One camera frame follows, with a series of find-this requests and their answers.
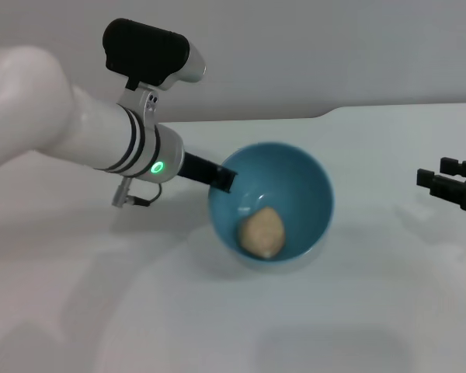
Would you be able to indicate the beige egg yolk pastry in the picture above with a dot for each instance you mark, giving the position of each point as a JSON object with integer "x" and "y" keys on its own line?
{"x": 262, "y": 233}

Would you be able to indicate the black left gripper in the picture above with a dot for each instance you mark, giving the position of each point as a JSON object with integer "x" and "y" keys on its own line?
{"x": 198, "y": 169}

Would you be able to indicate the blue bowl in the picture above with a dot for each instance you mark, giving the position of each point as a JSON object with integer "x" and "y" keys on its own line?
{"x": 303, "y": 194}

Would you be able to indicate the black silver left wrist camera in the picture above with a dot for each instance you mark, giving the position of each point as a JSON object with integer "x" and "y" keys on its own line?
{"x": 143, "y": 50}

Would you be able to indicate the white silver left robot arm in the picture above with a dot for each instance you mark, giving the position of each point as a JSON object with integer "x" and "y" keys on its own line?
{"x": 81, "y": 132}

